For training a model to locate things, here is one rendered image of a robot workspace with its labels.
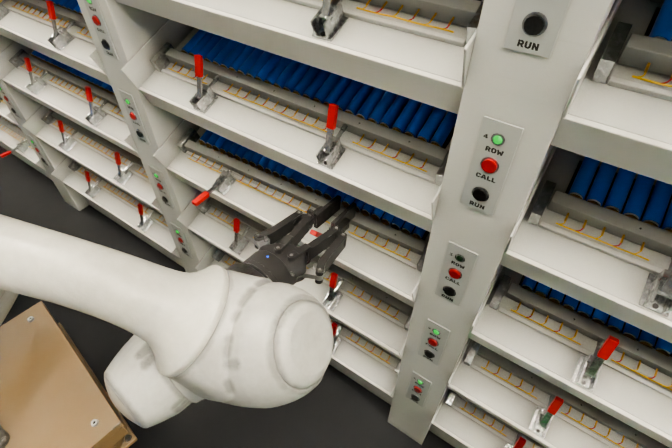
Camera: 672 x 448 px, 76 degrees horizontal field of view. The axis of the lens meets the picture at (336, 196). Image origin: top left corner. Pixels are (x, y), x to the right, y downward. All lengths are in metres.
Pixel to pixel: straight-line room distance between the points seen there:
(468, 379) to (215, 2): 0.76
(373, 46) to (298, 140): 0.23
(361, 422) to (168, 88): 0.89
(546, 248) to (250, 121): 0.48
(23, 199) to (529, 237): 1.82
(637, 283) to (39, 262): 0.59
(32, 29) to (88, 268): 0.93
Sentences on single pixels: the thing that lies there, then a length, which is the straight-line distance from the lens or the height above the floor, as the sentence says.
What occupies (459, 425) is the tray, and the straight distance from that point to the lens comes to 1.07.
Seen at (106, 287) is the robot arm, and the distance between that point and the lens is 0.38.
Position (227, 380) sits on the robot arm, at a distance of 0.39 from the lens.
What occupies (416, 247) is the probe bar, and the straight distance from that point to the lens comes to 0.74.
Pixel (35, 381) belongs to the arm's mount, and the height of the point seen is 0.30.
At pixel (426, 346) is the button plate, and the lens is 0.82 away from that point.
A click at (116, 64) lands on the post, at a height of 0.77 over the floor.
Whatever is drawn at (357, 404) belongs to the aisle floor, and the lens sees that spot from 1.23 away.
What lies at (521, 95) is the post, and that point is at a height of 0.94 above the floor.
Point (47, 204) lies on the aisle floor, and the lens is 1.96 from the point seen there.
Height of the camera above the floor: 1.15
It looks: 44 degrees down
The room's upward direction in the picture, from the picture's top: straight up
